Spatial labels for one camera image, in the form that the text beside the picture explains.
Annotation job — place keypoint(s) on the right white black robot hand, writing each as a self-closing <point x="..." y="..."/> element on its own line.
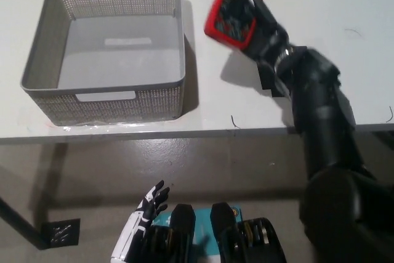
<point x="267" y="32"/>

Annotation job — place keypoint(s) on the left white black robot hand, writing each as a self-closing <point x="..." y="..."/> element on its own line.
<point x="132" y="232"/>

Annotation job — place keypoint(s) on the red digital multimeter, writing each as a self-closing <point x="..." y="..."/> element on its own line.
<point x="220" y="7"/>

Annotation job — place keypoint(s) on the black table foot plate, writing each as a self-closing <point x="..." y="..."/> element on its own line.
<point x="61" y="232"/>

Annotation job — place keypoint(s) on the black robot torso teal top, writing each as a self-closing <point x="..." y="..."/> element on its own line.
<point x="224" y="235"/>

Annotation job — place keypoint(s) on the clear plastic tape strip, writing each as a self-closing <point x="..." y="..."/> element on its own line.
<point x="117" y="124"/>

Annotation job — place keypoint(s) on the black table leg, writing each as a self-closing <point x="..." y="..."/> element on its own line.
<point x="18" y="218"/>

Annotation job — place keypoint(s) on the gray perforated plastic basket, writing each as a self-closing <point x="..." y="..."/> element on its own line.
<point x="46" y="59"/>

